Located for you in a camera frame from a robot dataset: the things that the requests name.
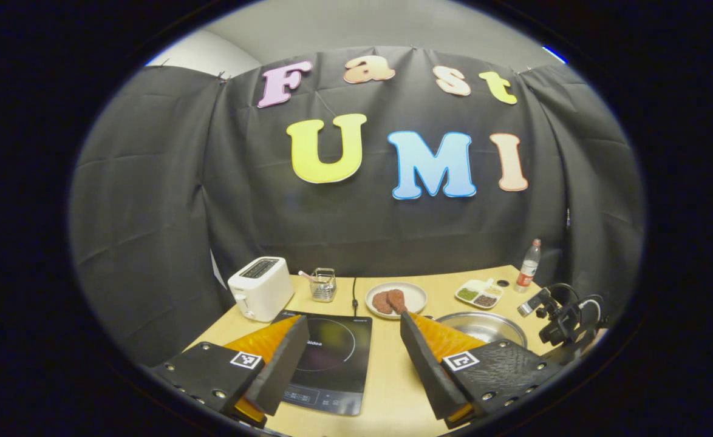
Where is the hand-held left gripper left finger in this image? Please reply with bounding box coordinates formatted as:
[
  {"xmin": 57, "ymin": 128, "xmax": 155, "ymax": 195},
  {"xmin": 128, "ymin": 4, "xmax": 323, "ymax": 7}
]
[{"xmin": 149, "ymin": 314, "xmax": 310, "ymax": 429}]

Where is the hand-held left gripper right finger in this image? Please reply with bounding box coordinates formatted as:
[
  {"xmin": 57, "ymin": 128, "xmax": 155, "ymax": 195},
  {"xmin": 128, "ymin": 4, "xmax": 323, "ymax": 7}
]
[{"xmin": 400, "ymin": 311, "xmax": 567, "ymax": 430}]

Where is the black induction cooktop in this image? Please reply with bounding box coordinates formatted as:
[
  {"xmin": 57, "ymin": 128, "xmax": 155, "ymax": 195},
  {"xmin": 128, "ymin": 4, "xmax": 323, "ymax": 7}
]
[{"xmin": 270, "ymin": 310, "xmax": 373, "ymax": 416}]

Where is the stainless steel pot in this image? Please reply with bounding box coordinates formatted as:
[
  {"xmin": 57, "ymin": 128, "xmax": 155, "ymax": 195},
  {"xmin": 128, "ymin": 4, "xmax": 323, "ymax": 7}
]
[{"xmin": 434, "ymin": 311, "xmax": 528, "ymax": 350}]

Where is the clear plastic water bottle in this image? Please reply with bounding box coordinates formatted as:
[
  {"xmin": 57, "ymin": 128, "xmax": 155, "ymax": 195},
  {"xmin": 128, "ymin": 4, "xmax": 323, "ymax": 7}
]
[{"xmin": 514, "ymin": 239, "xmax": 542, "ymax": 294}]

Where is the round white plate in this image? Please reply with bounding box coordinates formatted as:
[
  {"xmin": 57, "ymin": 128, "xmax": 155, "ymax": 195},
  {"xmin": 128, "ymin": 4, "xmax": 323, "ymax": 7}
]
[{"xmin": 365, "ymin": 282, "xmax": 428, "ymax": 320}]

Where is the white toaster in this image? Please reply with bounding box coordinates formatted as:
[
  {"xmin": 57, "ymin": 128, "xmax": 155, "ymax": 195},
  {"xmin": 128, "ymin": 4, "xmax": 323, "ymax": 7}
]
[{"xmin": 228, "ymin": 256, "xmax": 295, "ymax": 323}]

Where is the white divided tray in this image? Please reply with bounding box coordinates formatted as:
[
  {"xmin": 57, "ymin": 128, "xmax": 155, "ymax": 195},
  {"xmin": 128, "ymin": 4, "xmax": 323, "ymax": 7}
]
[{"xmin": 454, "ymin": 279, "xmax": 505, "ymax": 310}]

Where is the black backdrop cloth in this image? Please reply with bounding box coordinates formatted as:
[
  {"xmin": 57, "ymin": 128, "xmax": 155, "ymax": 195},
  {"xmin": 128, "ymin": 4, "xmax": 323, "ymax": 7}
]
[{"xmin": 68, "ymin": 46, "xmax": 646, "ymax": 368}]

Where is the small wire mesh basket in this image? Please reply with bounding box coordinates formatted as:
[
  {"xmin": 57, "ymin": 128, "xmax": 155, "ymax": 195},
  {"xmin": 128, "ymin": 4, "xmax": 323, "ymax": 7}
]
[{"xmin": 309, "ymin": 268, "xmax": 338, "ymax": 303}]

